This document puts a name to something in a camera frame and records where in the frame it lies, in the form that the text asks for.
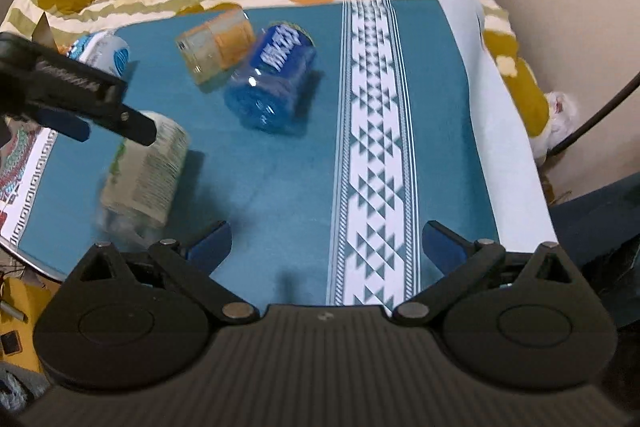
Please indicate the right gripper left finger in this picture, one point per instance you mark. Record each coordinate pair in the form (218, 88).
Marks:
(133, 320)

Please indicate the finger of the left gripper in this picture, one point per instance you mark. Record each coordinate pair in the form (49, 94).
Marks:
(56, 92)

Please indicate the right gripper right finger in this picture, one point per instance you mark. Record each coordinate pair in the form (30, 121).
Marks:
(515, 320)

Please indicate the green dotted white cup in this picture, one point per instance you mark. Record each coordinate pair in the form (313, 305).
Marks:
(141, 184)

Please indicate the pale grey plastic cup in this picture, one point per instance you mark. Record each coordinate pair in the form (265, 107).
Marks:
(103, 50)

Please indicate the orange labelled clear cup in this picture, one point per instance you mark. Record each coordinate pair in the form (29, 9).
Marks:
(213, 48)

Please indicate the blue transparent cup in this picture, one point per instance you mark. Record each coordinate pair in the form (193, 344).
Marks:
(264, 92)

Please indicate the white paper sheet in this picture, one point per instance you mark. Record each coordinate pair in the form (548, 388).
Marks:
(521, 214)

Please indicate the teal patterned cloth mat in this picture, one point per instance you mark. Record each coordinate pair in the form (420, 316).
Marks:
(333, 209)

